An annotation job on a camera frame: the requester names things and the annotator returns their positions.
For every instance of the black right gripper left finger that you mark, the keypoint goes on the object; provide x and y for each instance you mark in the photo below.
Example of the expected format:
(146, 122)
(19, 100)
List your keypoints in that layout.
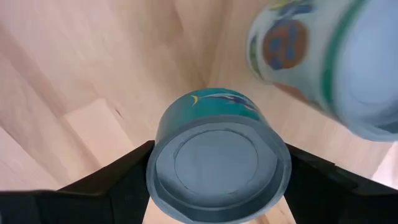
(93, 199)

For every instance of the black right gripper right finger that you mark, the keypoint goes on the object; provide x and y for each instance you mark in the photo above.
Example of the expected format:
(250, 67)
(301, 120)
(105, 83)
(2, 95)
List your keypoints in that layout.
(335, 199)

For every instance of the teal box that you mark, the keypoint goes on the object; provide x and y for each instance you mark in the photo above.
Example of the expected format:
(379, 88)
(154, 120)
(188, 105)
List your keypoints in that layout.
(217, 161)

